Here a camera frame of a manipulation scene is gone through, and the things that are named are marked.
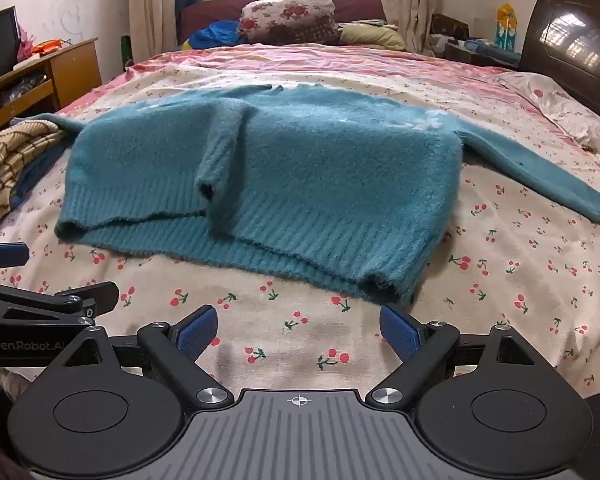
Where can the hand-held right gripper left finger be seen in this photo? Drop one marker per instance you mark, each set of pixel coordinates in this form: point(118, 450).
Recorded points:
point(200, 329)

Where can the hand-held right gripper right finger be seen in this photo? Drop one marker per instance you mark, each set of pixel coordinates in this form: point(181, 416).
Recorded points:
point(398, 332)

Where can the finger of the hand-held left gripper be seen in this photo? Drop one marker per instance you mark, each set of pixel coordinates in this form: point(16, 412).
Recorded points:
point(97, 296)
point(2, 255)

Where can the teal knit sweater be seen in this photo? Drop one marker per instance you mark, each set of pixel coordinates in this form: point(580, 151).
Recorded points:
point(300, 160)

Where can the dark blue cloth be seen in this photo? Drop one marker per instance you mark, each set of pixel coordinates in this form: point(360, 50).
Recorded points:
point(27, 175)

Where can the beige checkered cloth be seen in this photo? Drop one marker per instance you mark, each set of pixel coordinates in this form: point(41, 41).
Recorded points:
point(10, 160)

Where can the cherry print bed sheet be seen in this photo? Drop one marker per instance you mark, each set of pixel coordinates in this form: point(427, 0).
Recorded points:
point(505, 270)

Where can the wooden side cabinet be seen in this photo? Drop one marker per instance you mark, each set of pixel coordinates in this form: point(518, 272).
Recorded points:
point(65, 70)

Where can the orange toy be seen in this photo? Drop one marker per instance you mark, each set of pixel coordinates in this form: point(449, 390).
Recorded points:
point(50, 47)

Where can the pink patterned bed sheet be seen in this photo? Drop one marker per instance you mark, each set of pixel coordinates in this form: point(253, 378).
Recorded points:
point(330, 57)

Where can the blue crumpled cloth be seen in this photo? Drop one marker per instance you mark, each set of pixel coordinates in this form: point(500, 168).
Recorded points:
point(215, 35)

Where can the cluttered nightstand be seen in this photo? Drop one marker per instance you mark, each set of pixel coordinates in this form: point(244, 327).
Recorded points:
point(480, 52)

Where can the yellow-green pillow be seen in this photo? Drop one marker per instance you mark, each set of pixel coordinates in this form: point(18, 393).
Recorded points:
point(372, 36)

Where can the dark patterned box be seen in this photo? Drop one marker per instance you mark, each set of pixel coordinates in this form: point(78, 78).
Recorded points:
point(447, 24)

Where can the yellow printed carton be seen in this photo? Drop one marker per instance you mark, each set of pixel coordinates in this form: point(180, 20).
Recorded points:
point(507, 27)

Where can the maroon sofa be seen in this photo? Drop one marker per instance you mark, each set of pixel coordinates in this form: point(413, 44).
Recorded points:
point(360, 9)

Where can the floral pillow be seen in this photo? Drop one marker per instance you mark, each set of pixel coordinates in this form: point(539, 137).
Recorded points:
point(290, 15)

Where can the dark wooden headboard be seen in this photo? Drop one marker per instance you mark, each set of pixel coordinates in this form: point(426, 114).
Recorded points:
point(575, 45)

